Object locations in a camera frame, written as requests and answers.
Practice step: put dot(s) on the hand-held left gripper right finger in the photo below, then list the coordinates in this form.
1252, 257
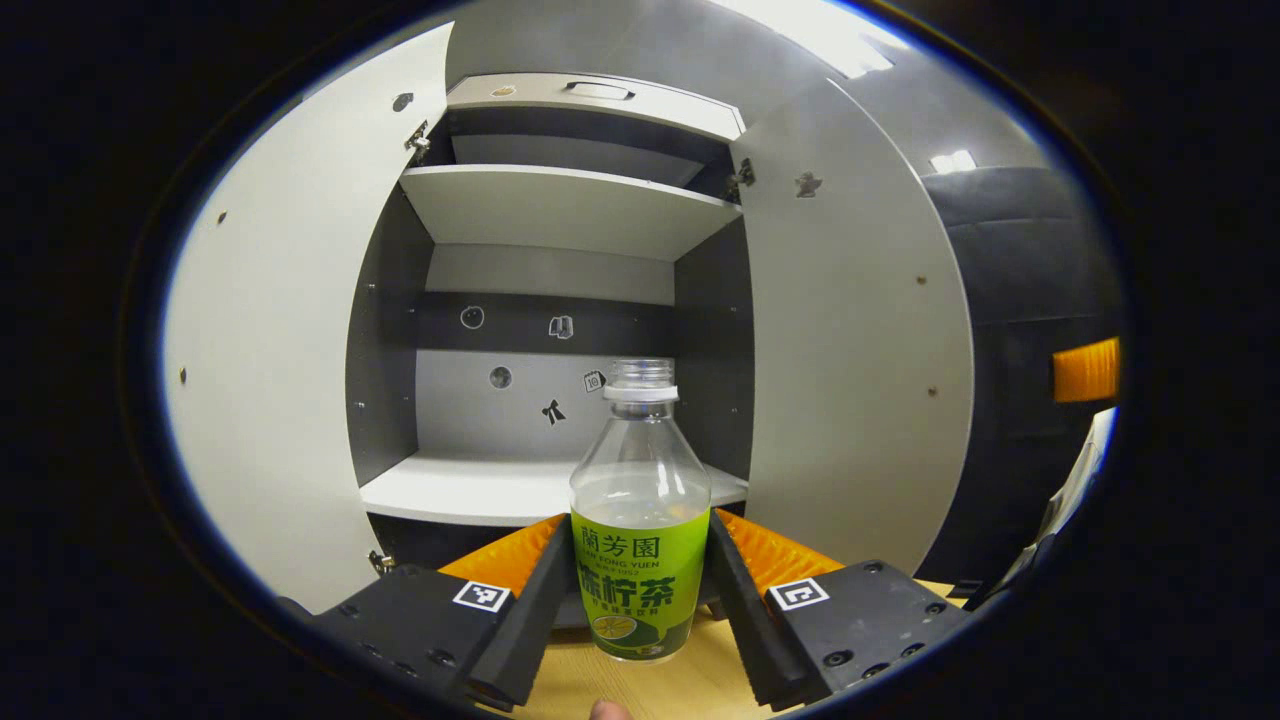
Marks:
750, 630

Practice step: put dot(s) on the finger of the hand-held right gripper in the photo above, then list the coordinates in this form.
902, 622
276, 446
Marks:
1085, 370

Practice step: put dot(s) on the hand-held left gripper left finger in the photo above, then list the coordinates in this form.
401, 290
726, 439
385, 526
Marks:
525, 630

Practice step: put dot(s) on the green label clear bottle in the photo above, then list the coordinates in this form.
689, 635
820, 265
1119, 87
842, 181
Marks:
640, 590

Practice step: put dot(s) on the white cabinet door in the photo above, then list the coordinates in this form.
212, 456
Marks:
270, 350
850, 380

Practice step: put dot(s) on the white and grey cabinet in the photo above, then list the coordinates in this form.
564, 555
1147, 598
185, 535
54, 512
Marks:
560, 210

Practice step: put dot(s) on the black backdrop cloth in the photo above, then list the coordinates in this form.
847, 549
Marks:
1010, 300

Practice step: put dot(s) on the small ceiling light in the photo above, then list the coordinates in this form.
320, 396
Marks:
952, 161

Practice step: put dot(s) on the long ceiling light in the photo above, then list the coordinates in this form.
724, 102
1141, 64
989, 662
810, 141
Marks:
820, 30

